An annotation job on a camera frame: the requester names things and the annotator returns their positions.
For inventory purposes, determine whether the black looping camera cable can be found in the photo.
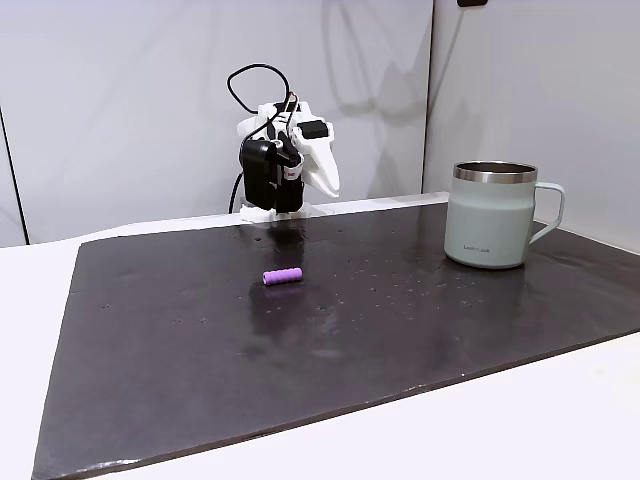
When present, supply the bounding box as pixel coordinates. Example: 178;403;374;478
225;62;302;147

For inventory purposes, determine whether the black base power cable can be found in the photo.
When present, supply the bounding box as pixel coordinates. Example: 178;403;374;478
228;172;246;215

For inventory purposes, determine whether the purple ribbed pen grip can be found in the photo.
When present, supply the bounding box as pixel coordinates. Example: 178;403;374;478
261;267;304;287

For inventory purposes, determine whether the black camera box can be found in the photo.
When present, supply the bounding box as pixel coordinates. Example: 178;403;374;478
239;138;279;211

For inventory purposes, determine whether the pale green steel-rimmed mug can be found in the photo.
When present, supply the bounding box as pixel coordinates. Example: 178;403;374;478
443;160;567;271

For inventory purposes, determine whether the dark brown table mat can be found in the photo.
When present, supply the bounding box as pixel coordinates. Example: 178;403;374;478
30;199;640;480

